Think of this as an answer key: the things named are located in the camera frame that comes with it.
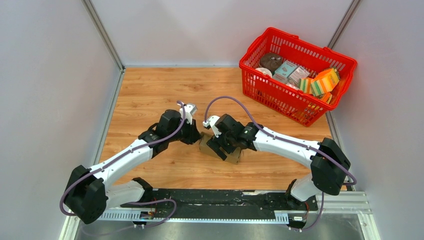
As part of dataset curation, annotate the white round container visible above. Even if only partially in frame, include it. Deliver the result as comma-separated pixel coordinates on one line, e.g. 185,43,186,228
255,67,273,77

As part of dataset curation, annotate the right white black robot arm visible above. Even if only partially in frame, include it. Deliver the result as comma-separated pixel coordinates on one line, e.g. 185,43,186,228
202,114,351,210

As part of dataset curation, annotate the red plastic basket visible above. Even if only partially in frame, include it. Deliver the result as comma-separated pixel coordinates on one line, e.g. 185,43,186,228
239,27,357,127

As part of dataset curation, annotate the orange green striped box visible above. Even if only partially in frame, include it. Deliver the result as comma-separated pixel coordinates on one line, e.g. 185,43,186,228
310,67,340,97

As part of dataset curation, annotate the brown cardboard paper box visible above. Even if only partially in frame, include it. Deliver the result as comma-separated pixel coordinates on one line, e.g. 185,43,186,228
199,132,243,165

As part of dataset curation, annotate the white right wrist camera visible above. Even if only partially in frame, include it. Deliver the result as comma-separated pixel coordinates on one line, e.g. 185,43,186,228
202,115,221,138

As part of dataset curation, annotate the green orange striped pack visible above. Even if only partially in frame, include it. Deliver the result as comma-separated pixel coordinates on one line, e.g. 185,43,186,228
297,77,314,95

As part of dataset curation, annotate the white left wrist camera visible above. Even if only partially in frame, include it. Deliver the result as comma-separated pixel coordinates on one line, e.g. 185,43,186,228
179,103,197,125

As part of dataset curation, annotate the teal small box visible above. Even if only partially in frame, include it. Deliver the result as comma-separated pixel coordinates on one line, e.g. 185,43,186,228
273,60,298,78

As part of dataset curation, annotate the right aluminium corner post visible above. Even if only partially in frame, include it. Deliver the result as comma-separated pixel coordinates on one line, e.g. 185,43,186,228
327,0,362,49

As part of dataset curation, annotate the brown round packaged item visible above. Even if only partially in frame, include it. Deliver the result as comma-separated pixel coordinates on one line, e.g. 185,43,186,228
259,52,283,75

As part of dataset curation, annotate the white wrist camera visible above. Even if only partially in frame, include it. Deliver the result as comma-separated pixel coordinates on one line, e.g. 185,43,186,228
179,103,197,125
202,115,221,138

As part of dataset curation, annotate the aluminium frame corner post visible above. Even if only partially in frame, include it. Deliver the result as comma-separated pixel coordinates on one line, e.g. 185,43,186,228
81,0,125,72

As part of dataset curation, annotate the grey white small box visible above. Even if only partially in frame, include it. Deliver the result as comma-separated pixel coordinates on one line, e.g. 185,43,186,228
288,66,310,87

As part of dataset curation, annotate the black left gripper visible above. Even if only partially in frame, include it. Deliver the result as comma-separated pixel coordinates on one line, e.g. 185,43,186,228
167,117,203,145

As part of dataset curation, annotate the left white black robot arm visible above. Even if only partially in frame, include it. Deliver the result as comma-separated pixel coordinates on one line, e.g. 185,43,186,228
61,103,201,224

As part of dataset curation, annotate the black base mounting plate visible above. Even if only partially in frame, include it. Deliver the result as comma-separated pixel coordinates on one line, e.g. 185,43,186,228
119,188,319,220

